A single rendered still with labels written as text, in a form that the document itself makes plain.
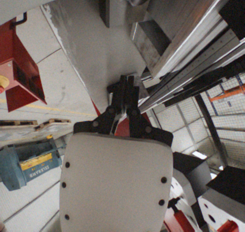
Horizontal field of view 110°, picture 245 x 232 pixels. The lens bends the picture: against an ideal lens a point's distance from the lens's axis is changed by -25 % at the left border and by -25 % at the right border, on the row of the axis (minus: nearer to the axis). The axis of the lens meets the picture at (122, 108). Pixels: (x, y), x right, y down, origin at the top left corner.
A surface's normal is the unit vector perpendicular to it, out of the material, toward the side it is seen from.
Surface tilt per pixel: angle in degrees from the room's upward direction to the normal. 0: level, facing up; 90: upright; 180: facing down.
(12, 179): 90
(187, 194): 90
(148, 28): 90
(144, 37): 90
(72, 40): 0
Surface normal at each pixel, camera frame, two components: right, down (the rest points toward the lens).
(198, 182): 0.10, -0.19
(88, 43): 0.41, 0.90
